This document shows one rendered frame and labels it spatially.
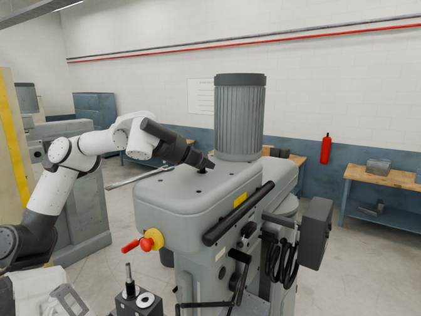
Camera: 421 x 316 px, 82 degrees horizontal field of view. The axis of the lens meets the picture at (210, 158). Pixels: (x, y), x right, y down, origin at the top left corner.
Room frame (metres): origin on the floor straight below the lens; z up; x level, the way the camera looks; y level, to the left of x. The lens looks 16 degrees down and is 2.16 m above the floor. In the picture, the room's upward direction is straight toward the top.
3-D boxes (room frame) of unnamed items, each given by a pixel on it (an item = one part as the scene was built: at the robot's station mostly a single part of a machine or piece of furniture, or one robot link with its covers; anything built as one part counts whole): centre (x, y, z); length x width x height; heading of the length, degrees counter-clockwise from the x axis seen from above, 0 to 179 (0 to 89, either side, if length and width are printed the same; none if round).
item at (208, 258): (0.80, 0.00, 1.68); 0.34 x 0.24 x 0.10; 146
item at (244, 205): (0.71, -0.11, 1.79); 0.45 x 0.04 x 0.04; 146
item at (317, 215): (0.83, -0.42, 1.62); 0.20 x 0.09 x 0.21; 146
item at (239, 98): (0.97, -0.11, 2.05); 0.20 x 0.20 x 0.32
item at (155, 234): (0.58, 0.16, 1.76); 0.06 x 0.02 x 0.06; 56
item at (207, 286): (0.77, 0.02, 1.47); 0.21 x 0.19 x 0.32; 56
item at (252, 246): (0.93, -0.08, 1.47); 0.24 x 0.19 x 0.26; 56
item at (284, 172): (1.18, -0.25, 1.66); 0.80 x 0.23 x 0.20; 146
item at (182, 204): (0.78, 0.02, 1.81); 0.47 x 0.26 x 0.16; 146
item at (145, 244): (0.56, 0.17, 1.76); 0.04 x 0.03 x 0.04; 56
